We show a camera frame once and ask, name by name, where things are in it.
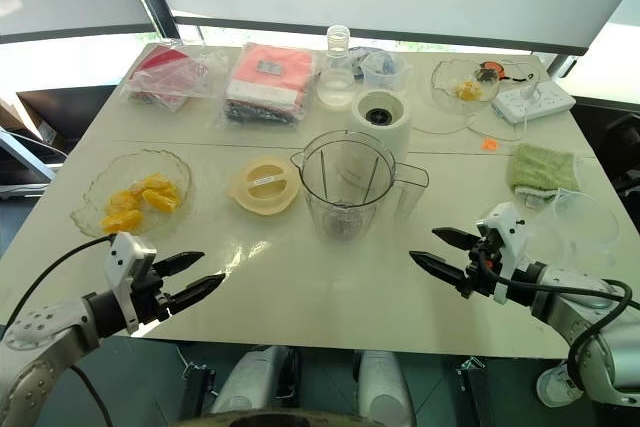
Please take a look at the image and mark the clear blender jar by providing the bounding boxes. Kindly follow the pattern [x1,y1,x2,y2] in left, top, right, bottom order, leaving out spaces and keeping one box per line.
[289,128,431,245]

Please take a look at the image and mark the small scalloped glass bowl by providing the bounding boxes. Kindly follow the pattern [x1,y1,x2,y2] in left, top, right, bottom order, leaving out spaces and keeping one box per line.
[430,58,502,114]

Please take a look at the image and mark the yellow fruit pieces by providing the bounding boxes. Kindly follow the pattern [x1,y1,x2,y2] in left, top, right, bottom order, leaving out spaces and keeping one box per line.
[453,79,485,102]

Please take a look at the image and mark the orange black tape measure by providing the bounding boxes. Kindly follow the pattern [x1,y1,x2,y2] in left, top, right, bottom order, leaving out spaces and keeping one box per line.
[473,60,507,85]

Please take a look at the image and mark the orange fruit segment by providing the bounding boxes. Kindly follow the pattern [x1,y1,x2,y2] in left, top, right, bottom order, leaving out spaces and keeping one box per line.
[108,188,142,214]
[100,209,147,235]
[131,172,182,216]

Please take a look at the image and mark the bagged pink cloth stack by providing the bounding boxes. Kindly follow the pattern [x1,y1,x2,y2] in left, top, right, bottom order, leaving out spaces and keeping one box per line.
[216,41,322,131]

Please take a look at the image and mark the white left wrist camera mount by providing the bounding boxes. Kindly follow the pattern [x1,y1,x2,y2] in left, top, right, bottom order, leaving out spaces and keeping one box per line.
[103,231,158,334]

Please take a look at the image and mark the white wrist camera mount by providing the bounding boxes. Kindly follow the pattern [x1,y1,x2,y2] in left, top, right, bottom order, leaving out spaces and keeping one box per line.
[473,201,532,304]
[103,231,158,334]

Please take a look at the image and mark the white sneaker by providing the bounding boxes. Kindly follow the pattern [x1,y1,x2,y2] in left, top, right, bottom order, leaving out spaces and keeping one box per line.
[536,362,601,409]

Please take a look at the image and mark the white power cable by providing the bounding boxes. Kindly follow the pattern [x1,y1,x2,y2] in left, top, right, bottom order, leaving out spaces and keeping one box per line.
[413,85,544,144]

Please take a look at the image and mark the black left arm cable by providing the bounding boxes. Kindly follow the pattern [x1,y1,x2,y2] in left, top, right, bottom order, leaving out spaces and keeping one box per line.
[0,235,117,427]

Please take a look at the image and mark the white blender base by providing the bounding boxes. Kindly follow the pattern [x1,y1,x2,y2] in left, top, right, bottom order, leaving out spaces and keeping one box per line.
[349,88,414,154]

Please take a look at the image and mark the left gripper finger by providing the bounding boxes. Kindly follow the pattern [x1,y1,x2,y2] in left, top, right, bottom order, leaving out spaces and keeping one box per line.
[168,273,227,317]
[153,249,206,277]

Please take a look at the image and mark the clear glass flask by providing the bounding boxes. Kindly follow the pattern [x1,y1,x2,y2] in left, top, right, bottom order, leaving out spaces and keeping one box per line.
[315,24,358,109]

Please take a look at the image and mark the bagged red cloth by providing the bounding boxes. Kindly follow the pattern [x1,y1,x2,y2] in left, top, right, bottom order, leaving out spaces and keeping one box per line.
[119,40,229,114]

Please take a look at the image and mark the black chair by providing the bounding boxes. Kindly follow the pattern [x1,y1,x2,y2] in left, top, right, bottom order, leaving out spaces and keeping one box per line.
[569,95,640,211]

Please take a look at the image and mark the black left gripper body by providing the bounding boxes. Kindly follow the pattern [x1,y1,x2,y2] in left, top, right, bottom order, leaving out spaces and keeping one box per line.
[130,265,175,327]

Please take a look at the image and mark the dark side desk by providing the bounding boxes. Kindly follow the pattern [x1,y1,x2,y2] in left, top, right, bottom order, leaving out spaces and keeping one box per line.
[0,85,119,201]

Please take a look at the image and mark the green knitted cloth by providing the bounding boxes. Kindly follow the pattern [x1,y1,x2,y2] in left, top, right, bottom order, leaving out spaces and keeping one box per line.
[506,142,584,209]

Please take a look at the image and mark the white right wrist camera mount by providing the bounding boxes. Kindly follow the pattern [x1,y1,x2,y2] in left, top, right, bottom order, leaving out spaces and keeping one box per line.
[473,201,532,304]

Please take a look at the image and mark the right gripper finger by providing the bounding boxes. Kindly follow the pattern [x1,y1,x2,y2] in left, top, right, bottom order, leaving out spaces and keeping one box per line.
[408,250,475,298]
[431,227,481,252]

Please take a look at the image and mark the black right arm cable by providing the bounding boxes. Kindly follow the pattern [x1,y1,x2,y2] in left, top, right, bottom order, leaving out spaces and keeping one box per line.
[477,250,640,366]

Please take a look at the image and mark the cream blender lid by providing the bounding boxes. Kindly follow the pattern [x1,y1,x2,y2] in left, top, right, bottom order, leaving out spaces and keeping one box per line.
[227,156,302,217]

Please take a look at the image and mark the white robot leg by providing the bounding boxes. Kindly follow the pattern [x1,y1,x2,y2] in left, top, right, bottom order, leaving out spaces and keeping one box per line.
[209,345,297,419]
[356,348,417,427]

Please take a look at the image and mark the white power strip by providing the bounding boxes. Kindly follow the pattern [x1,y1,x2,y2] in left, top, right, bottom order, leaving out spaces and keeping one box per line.
[490,82,577,125]

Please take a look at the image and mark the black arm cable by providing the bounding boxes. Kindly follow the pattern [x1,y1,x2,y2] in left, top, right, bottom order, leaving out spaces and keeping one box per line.
[477,250,640,366]
[0,235,117,427]

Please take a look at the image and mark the small clear measuring cup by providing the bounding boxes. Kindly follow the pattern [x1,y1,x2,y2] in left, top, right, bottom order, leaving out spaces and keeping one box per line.
[359,50,409,96]

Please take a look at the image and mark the blue white packet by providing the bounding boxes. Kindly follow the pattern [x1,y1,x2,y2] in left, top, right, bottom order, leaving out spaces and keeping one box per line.
[349,45,401,74]

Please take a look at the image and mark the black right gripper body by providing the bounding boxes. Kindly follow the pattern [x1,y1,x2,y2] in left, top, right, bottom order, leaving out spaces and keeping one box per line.
[462,228,506,301]

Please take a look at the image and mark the large scalloped glass bowl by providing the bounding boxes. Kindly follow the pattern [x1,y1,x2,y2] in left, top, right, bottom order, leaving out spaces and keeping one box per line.
[69,148,194,239]

